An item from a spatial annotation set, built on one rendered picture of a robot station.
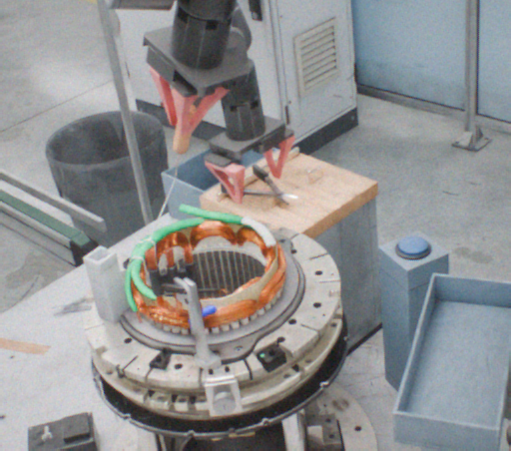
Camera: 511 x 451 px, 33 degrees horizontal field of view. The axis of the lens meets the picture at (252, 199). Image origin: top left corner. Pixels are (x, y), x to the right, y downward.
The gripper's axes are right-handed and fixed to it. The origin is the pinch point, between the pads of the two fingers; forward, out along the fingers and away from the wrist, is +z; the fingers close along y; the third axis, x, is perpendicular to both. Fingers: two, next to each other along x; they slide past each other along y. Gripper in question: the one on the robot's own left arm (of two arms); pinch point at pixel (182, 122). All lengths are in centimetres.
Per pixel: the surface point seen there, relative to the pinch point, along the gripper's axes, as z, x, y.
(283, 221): 25.7, 23.0, 0.5
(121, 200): 126, 73, -97
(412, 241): 20.9, 32.4, 15.6
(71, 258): 84, 24, -51
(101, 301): 22.7, -9.2, 1.8
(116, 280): 19.8, -7.5, 1.9
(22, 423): 65, -11, -11
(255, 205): 28.0, 23.4, -5.8
